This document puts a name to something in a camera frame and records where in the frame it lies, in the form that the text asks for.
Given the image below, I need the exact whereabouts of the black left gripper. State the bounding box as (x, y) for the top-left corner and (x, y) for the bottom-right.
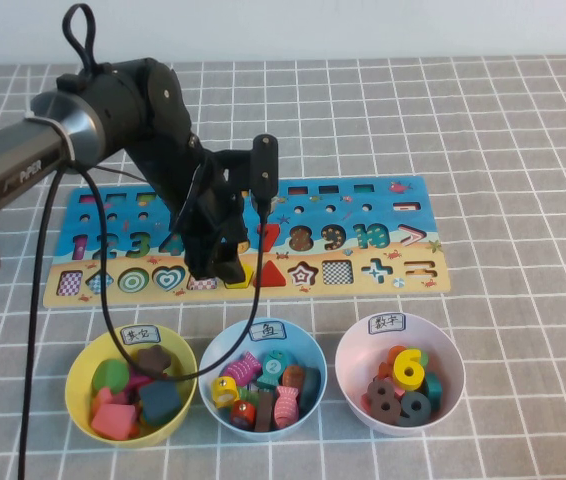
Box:
(168, 137), (248, 284)

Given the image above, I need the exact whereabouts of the yellow pentagon wooden piece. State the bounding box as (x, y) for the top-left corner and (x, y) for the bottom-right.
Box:
(223, 263), (255, 291)

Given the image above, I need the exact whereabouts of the red triangle wooden piece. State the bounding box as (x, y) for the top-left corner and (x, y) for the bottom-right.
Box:
(253, 259), (287, 289)

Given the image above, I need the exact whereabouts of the red number seven piece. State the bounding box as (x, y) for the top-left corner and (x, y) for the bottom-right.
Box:
(257, 223), (282, 254)

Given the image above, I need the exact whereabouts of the paper label on blue bowl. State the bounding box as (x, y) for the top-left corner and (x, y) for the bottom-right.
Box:
(246, 319), (288, 342)

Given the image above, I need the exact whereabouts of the yellow plastic bowl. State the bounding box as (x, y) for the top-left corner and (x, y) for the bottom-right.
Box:
(64, 324), (199, 448)

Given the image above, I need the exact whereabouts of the paper label on yellow bowl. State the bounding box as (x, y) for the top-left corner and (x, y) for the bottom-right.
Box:
(120, 324), (163, 346)

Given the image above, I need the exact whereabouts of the brown star wooden piece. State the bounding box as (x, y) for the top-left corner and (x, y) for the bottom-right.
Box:
(135, 344), (172, 379)

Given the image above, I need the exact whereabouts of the light blue plastic bowl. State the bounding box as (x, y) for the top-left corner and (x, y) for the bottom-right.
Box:
(197, 317), (328, 441)

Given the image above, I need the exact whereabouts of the magenta wooden piece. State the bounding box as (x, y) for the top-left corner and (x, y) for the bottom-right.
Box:
(125, 369), (152, 396)

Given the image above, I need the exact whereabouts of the dark teal square piece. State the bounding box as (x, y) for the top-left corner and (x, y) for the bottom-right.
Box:
(137, 375), (184, 426)

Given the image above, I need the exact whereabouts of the colourful wooden number puzzle board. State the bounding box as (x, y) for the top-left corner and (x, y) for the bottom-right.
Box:
(41, 175), (454, 309)

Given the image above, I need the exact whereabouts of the green round wooden piece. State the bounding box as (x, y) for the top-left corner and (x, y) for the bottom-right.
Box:
(91, 358), (130, 396)

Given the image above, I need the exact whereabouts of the pale pink plastic bowl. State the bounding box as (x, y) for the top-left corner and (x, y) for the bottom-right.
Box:
(334, 312), (466, 438)

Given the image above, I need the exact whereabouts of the small salmon wooden piece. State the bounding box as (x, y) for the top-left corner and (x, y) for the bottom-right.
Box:
(91, 387), (117, 416)

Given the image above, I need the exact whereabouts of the paper label on pink bowl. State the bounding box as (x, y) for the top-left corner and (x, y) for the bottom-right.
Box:
(367, 313), (408, 334)

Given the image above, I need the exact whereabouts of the orange number piece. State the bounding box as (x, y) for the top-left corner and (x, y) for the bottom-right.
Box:
(377, 345), (408, 381)

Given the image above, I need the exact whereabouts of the brown number eight piece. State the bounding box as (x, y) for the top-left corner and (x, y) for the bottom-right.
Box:
(366, 377), (402, 426)

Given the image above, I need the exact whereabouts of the yellow number six piece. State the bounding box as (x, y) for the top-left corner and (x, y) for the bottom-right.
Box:
(392, 348), (425, 392)

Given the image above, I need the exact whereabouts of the green number piece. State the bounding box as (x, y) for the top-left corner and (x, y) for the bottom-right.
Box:
(405, 347), (430, 371)

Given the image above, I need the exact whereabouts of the grey number nine piece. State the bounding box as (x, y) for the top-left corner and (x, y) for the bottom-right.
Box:
(396, 389), (433, 428)

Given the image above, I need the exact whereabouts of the teal number piece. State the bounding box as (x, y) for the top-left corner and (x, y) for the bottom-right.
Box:
(422, 372), (444, 414)

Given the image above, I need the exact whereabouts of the magenta striped wooden fish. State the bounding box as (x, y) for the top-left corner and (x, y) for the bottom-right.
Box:
(220, 351), (263, 387)

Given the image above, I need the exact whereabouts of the teal fish with number two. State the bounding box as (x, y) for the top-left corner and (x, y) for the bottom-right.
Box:
(256, 349), (297, 391)

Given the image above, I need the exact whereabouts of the yellow wooden fish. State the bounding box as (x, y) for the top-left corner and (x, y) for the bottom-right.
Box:
(210, 375), (240, 409)

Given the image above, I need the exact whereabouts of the brown orange wooden fish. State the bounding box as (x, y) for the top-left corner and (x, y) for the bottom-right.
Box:
(281, 364), (307, 391)

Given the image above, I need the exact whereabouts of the red wooden fish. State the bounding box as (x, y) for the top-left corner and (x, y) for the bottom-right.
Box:
(229, 398), (258, 430)

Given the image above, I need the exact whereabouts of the dark brown wooden fish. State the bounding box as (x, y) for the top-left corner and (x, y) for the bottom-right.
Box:
(254, 388), (277, 434)

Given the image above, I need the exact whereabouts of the dark teal wooden fish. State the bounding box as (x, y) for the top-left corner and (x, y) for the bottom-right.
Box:
(298, 367), (323, 416)

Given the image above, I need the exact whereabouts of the light pink striped fish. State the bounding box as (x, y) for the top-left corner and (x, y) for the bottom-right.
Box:
(272, 384), (300, 430)

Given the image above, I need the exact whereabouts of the large salmon wooden block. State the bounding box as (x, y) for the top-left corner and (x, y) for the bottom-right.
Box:
(90, 402), (139, 441)

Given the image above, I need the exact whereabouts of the grey white-grid tablecloth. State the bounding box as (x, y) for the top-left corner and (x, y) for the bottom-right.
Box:
(0, 54), (566, 480)

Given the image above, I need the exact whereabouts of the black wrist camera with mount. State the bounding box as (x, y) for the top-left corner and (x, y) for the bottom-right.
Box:
(215, 133), (280, 204)

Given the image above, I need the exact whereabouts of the white cable tie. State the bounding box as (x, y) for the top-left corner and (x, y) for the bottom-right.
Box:
(23, 113), (74, 162)

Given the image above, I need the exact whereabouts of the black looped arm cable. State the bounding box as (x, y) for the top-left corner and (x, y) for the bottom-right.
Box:
(61, 3), (99, 71)

